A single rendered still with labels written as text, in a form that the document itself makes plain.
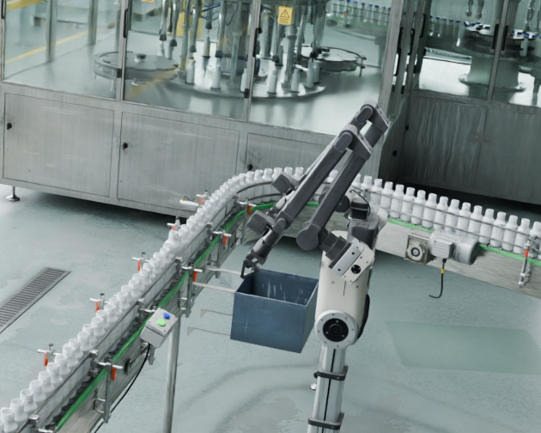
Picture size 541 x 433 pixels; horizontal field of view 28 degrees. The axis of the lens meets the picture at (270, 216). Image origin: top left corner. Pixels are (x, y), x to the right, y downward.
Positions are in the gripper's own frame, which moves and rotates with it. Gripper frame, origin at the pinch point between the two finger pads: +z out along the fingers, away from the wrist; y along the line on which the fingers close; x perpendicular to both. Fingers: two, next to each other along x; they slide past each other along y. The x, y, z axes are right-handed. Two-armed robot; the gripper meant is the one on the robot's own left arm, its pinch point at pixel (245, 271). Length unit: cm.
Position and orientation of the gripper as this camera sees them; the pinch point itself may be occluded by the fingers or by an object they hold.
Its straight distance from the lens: 385.2
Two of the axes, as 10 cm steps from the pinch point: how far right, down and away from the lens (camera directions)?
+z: -5.6, 7.5, 3.6
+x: 8.1, 5.8, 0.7
